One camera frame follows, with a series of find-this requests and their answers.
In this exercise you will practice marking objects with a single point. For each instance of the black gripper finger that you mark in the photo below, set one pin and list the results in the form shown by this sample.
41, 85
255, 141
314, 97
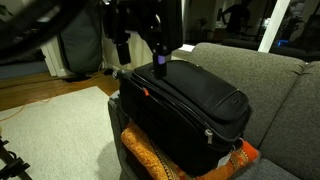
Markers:
160, 66
123, 53

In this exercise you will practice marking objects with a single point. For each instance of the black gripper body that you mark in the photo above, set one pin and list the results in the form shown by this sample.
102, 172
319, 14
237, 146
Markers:
140, 16

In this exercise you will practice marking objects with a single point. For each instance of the silver round-end zipper pull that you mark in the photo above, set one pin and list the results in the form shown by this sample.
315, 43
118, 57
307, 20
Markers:
209, 136

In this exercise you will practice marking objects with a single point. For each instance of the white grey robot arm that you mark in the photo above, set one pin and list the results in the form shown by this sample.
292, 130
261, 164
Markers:
40, 30

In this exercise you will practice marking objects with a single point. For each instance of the orange zipper pull tag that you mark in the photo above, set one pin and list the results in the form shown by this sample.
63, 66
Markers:
146, 92

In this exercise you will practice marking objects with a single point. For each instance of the dark grey upright bag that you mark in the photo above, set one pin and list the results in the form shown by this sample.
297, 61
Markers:
81, 46

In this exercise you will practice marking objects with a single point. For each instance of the black fabric wheeled suitcase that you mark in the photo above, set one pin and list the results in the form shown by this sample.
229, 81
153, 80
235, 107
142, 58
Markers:
186, 110

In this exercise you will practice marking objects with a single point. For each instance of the orange patterned cushion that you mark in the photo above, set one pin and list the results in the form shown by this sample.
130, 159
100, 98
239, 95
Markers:
143, 150

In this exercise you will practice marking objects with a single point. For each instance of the beige carpet rug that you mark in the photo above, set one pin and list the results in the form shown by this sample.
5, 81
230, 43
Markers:
60, 133

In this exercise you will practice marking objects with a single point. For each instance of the grey fabric sofa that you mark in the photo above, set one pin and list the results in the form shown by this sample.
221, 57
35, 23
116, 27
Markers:
266, 76

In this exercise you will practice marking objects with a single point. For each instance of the black tripod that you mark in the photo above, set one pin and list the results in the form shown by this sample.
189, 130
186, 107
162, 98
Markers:
15, 166

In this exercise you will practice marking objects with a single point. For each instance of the black wall plug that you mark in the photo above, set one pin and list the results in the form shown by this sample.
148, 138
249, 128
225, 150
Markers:
108, 71

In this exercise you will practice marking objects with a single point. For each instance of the white door frame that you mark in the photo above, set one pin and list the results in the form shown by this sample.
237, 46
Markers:
53, 63

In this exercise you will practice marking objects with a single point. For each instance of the white window frame post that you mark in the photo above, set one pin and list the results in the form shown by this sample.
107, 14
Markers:
273, 26

